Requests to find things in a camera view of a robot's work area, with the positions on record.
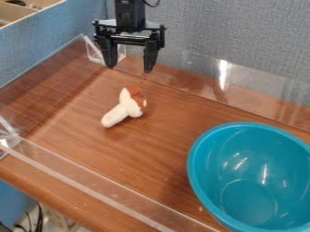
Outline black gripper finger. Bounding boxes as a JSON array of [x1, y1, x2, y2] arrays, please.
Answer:
[[98, 36, 118, 69], [143, 40, 162, 73]]

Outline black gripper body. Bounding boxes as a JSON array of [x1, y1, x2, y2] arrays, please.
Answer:
[[92, 19, 166, 49]]

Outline white plush mushroom red cap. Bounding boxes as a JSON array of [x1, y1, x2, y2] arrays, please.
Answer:
[[100, 87, 147, 128]]

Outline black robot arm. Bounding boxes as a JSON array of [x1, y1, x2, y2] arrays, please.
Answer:
[[92, 0, 166, 73]]

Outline blue plastic bowl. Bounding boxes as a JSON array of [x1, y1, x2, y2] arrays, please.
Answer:
[[187, 122, 310, 232]]

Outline clear acrylic left barrier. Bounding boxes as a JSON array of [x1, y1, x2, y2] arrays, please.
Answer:
[[0, 34, 88, 90]]

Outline clear acrylic barrier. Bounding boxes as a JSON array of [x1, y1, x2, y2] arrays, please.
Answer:
[[0, 34, 88, 90], [83, 32, 310, 131], [0, 116, 218, 232]]

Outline wooden shelf box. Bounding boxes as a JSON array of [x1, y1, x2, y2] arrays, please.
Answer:
[[0, 0, 68, 30]]

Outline clear acrylic back barrier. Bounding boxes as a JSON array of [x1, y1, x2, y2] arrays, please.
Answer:
[[83, 32, 310, 131]]

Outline clear acrylic front barrier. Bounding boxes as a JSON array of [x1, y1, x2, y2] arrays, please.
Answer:
[[0, 116, 218, 232]]

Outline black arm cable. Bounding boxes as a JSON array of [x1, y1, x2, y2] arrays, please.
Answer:
[[143, 0, 162, 8]]

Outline black floor cables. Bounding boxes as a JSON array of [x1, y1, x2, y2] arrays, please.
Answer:
[[0, 202, 46, 232]]

